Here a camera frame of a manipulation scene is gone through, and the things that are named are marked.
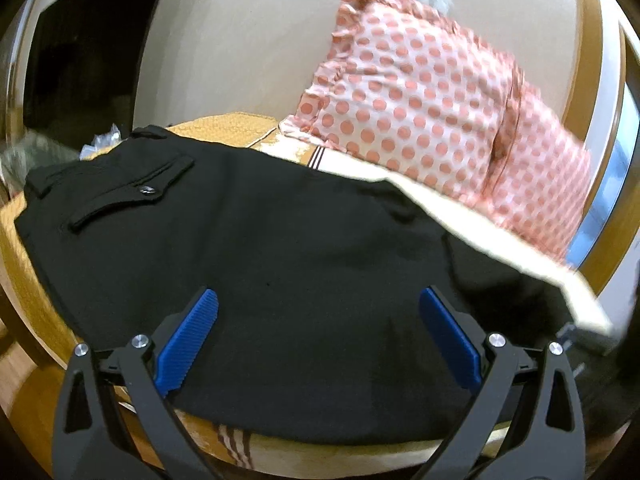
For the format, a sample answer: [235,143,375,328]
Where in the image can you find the black pants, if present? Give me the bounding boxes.
[14,125,593,447]

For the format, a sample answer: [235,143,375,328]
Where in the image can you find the clear plastic bag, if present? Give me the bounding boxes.
[77,122,123,161]

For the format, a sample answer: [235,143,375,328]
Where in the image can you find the pink polka dot pillow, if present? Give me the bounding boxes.
[279,0,595,264]

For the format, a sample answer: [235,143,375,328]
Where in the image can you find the wooden door frame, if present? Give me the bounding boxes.
[560,0,640,311]

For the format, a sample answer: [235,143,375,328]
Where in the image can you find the dark doorway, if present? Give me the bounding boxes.
[22,0,176,153]

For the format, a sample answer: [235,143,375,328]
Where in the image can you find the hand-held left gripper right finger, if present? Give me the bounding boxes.
[419,286,586,480]

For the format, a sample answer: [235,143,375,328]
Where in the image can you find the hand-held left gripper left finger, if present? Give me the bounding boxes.
[52,287,220,480]

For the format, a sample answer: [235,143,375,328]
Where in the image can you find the yellow patterned bed sheet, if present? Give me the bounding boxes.
[0,111,613,478]

